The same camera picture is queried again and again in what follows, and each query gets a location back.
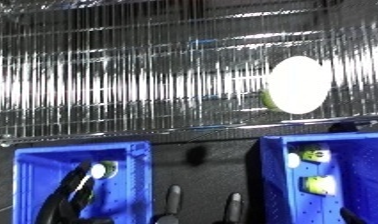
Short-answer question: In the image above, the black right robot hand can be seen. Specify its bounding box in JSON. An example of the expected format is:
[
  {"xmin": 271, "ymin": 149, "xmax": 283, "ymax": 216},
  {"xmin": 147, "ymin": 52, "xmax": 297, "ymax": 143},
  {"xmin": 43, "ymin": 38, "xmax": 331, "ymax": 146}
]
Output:
[{"xmin": 338, "ymin": 206, "xmax": 371, "ymax": 224}]

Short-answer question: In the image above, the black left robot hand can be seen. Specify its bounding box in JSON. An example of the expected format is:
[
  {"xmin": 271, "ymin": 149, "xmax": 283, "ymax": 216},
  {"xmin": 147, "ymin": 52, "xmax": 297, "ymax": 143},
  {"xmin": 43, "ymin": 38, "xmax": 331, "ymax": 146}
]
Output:
[{"xmin": 34, "ymin": 159, "xmax": 118, "ymax": 224}]

